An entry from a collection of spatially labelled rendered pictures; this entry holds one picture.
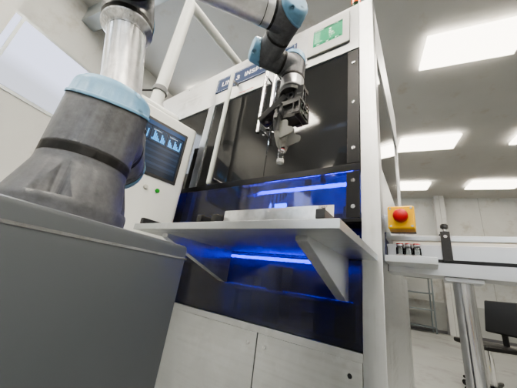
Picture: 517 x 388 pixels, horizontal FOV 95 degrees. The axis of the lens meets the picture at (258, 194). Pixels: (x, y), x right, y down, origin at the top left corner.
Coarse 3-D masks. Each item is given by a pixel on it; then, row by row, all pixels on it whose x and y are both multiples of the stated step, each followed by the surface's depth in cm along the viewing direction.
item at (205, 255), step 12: (168, 240) 82; (180, 240) 83; (192, 240) 88; (192, 252) 87; (204, 252) 92; (216, 252) 97; (228, 252) 104; (204, 264) 92; (216, 264) 97; (228, 264) 103; (216, 276) 97
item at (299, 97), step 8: (288, 88) 73; (296, 88) 73; (304, 88) 72; (280, 96) 77; (288, 96) 75; (296, 96) 72; (304, 96) 72; (280, 104) 73; (288, 104) 70; (296, 104) 70; (304, 104) 70; (280, 112) 71; (288, 112) 71; (296, 112) 69; (304, 112) 70; (288, 120) 73; (296, 120) 72; (304, 120) 71
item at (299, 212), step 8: (272, 208) 55; (280, 208) 54; (288, 208) 53; (296, 208) 52; (304, 208) 50; (312, 208) 49; (320, 208) 50; (224, 216) 63; (232, 216) 61; (240, 216) 60; (248, 216) 58; (256, 216) 57; (264, 216) 56; (272, 216) 54; (280, 216) 53; (288, 216) 52; (296, 216) 51; (304, 216) 50; (312, 216) 49
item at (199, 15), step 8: (192, 0) 164; (200, 8) 169; (200, 16) 171; (200, 24) 177; (208, 24) 176; (208, 32) 181; (216, 32) 182; (216, 40) 186; (224, 40) 189; (224, 48) 192; (232, 56) 198
